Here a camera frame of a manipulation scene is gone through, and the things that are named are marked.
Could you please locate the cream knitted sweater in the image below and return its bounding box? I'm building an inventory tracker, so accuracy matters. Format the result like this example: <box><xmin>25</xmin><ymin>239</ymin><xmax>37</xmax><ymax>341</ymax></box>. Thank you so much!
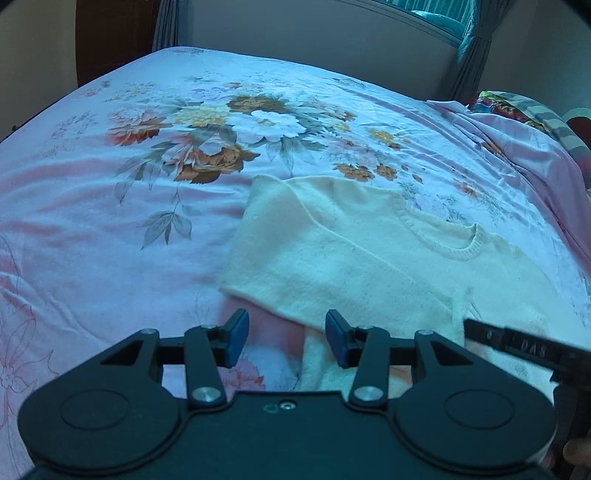
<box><xmin>221</xmin><ymin>176</ymin><xmax>590</xmax><ymax>393</ymax></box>

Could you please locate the person's right hand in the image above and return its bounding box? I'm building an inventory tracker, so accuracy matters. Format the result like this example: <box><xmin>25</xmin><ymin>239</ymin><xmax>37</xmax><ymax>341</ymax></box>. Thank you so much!
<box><xmin>563</xmin><ymin>437</ymin><xmax>591</xmax><ymax>468</ymax></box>

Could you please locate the pink floral bed sheet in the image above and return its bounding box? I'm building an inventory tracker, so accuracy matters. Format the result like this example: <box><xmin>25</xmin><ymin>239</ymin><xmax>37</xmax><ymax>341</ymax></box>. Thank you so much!
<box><xmin>1</xmin><ymin>47</ymin><xmax>590</xmax><ymax>479</ymax></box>

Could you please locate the pink crumpled blanket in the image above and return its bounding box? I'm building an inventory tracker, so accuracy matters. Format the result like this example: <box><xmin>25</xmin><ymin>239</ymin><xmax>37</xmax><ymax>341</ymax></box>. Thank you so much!
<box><xmin>427</xmin><ymin>100</ymin><xmax>590</xmax><ymax>270</ymax></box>

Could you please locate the colourful striped pillow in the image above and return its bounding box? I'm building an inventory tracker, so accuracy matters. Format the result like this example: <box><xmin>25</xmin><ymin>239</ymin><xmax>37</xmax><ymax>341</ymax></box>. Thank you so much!
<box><xmin>468</xmin><ymin>90</ymin><xmax>590</xmax><ymax>158</ymax></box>

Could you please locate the dark wooden door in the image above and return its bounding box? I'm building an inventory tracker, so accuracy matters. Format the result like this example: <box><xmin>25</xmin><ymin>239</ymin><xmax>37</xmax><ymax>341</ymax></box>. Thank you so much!
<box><xmin>75</xmin><ymin>0</ymin><xmax>160</xmax><ymax>86</ymax></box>

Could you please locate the teal curtain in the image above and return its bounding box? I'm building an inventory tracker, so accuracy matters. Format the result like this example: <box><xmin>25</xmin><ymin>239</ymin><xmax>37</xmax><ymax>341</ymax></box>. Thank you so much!
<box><xmin>383</xmin><ymin>0</ymin><xmax>515</xmax><ymax>104</ymax></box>

